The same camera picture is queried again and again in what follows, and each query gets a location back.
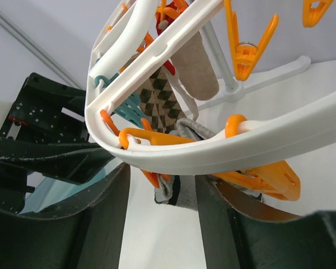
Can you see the beige sock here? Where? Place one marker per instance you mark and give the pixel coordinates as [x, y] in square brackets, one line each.
[195, 70]

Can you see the teal plastic basket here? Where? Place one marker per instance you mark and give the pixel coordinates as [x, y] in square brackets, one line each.
[51, 191]

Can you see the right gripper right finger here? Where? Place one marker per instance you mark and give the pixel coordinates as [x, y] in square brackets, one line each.
[238, 231]

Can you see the orange clothes peg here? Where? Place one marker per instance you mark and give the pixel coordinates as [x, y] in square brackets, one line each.
[244, 54]
[263, 168]
[155, 138]

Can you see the grey striped sock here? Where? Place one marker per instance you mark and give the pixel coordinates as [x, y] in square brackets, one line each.
[180, 190]

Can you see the white oval clip hanger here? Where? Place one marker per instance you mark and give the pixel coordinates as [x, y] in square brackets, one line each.
[308, 128]

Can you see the teal clothes peg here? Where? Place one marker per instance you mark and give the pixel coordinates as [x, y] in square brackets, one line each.
[129, 109]

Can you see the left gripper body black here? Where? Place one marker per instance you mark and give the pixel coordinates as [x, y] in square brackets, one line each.
[44, 131]

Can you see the brown checkered sock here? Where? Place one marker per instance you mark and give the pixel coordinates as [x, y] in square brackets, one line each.
[159, 103]

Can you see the metal drying rack stand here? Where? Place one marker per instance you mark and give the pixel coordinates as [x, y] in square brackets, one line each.
[232, 90]

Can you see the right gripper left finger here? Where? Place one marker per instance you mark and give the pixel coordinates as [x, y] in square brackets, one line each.
[84, 230]

